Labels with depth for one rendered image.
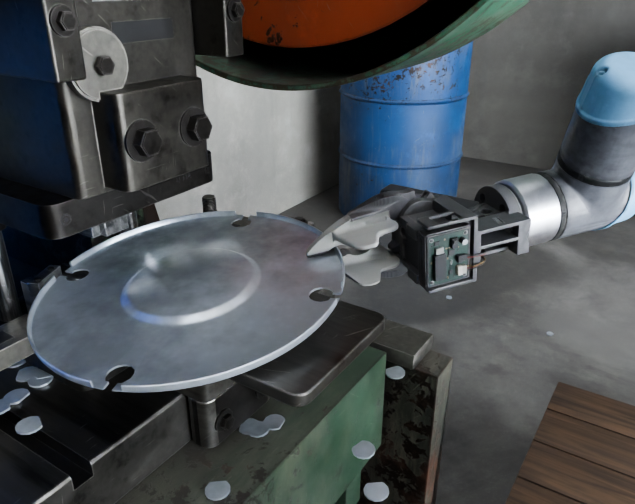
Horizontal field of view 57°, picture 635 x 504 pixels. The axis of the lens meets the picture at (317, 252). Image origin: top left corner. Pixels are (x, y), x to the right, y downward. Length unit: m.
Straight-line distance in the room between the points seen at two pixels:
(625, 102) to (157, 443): 0.52
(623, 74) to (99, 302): 0.51
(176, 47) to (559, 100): 3.32
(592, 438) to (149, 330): 0.82
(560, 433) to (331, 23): 0.77
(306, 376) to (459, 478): 1.07
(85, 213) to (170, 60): 0.16
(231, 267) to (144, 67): 0.19
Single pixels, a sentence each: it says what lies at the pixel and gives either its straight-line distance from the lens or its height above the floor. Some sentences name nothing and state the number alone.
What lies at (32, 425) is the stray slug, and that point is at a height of 0.71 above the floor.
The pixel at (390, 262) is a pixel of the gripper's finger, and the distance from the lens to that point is 0.60.
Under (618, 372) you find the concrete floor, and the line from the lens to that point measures 1.99.
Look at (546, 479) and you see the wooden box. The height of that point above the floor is 0.35.
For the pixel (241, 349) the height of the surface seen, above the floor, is 0.79.
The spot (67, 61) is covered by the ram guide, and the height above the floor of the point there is 1.00.
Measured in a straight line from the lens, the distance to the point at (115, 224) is 0.63.
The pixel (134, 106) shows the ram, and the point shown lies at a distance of 0.50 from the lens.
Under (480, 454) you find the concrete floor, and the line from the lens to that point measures 1.57.
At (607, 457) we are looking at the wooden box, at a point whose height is 0.35.
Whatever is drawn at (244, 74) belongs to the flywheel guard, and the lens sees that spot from 0.87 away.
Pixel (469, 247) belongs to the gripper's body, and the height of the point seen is 0.82.
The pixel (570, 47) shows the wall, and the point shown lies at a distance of 3.74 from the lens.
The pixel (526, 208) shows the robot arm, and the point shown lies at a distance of 0.62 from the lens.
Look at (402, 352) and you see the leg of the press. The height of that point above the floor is 0.64.
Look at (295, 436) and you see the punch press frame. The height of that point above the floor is 0.64.
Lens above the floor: 1.06
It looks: 25 degrees down
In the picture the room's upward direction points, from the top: straight up
